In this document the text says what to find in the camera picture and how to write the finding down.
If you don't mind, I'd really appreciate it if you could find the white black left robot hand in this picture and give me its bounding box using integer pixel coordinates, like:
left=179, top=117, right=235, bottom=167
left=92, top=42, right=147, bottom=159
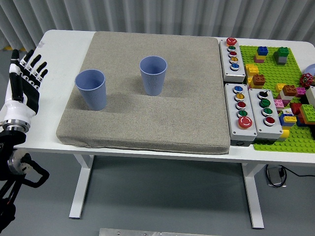
left=0, top=49, right=49, bottom=122

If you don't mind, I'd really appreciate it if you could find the ribbed blue cup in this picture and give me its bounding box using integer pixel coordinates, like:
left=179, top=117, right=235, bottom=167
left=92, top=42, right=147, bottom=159
left=139, top=56, right=168, bottom=96
left=74, top=69, right=108, bottom=111

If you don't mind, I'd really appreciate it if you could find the white table leg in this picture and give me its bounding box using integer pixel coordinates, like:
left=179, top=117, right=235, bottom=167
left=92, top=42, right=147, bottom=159
left=68, top=154, right=95, bottom=219
left=241, top=162, right=266, bottom=230

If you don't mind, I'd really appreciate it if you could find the grey-brown mat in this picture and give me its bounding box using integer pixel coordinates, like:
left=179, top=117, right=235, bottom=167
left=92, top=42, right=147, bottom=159
left=56, top=30, right=231, bottom=155

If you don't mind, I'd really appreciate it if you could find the grey curtain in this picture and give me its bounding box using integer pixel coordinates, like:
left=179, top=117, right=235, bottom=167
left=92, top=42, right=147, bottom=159
left=0, top=0, right=315, bottom=52

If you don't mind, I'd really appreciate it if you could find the grey five-button box small stop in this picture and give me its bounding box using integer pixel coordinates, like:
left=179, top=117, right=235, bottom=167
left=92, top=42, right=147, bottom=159
left=218, top=37, right=247, bottom=83

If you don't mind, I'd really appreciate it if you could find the grey five-button box large stop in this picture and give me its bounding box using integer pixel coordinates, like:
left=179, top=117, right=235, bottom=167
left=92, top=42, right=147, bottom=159
left=224, top=83, right=258, bottom=148

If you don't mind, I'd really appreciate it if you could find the grey four-button box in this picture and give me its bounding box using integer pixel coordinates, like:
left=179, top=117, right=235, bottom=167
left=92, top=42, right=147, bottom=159
left=248, top=88, right=284, bottom=146

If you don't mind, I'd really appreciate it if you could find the blue pink yellow brick stack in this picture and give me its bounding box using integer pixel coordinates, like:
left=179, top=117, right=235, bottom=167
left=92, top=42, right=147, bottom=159
left=253, top=46, right=269, bottom=63

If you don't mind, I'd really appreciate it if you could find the green brick baseplate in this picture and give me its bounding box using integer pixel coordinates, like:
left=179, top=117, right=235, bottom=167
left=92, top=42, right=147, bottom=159
left=239, top=45, right=315, bottom=153

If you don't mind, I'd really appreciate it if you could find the green grey brick stack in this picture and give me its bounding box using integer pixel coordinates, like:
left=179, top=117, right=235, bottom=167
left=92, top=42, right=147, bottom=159
left=273, top=46, right=289, bottom=65

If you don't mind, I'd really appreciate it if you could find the grey power adapter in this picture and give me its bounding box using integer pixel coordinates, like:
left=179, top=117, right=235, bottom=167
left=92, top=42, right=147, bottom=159
left=267, top=167, right=284, bottom=186

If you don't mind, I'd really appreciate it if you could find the yellow white brick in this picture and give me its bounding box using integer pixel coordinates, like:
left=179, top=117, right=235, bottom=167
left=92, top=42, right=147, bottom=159
left=278, top=129, right=290, bottom=143

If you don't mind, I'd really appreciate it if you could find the brown white brick stack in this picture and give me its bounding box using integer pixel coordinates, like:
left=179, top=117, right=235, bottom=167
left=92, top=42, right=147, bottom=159
left=282, top=84, right=298, bottom=100

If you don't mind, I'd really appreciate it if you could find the red brick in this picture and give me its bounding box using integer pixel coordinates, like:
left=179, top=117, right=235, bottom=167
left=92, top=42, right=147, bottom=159
left=289, top=102, right=303, bottom=116

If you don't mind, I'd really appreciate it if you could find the large green brick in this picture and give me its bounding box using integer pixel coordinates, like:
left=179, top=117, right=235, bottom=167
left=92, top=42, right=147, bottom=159
left=298, top=103, right=315, bottom=121

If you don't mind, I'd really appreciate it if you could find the white box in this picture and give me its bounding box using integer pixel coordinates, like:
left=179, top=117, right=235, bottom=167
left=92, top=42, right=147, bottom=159
left=305, top=86, right=315, bottom=104

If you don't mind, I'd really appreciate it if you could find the black floor cable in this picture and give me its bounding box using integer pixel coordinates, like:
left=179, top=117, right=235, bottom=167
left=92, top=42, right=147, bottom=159
left=265, top=164, right=315, bottom=189

